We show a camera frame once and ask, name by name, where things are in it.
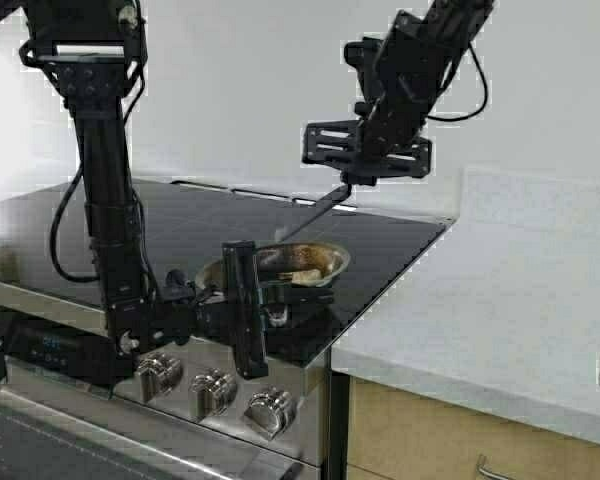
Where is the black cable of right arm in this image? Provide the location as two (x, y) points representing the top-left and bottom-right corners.
(427, 42), (490, 123)

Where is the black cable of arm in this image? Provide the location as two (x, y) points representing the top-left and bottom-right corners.
(48, 164), (104, 284)
(427, 42), (490, 123)

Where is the steel drawer handle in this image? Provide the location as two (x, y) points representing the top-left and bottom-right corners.
(476, 455), (513, 480)

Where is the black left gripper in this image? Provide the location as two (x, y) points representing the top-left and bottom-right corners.
(194, 240), (334, 379)

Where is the steel frying pan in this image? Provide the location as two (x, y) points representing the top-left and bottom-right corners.
(194, 242), (352, 329)

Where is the wooden base cabinet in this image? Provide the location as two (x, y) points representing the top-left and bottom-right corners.
(347, 378), (600, 479)

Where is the black spatula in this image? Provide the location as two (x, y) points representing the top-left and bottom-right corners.
(274, 184), (352, 242)

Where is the left steel stove knob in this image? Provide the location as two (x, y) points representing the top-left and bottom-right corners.
(134, 351), (184, 403)

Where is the stainless steel kitchen stove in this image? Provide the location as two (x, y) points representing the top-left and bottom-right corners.
(0, 181), (445, 479)

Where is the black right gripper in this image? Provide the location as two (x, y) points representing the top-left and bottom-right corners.
(301, 120), (432, 186)

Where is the steel stove knob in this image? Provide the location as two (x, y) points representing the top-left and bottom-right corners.
(134, 351), (184, 403)
(188, 369), (238, 422)
(243, 388), (297, 440)

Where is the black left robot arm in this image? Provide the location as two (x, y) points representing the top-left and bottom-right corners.
(19, 1), (212, 383)

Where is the right steel stove knob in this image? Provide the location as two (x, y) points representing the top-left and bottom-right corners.
(243, 388), (297, 440)

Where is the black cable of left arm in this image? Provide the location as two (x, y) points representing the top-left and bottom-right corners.
(48, 164), (104, 284)

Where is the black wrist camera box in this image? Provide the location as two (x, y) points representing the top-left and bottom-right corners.
(343, 36), (383, 102)

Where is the raw grey shrimp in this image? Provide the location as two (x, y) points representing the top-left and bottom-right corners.
(276, 268), (323, 286)

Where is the middle steel stove knob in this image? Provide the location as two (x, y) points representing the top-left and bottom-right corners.
(188, 369), (238, 422)

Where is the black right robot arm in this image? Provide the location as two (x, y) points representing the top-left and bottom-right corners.
(302, 1), (495, 186)

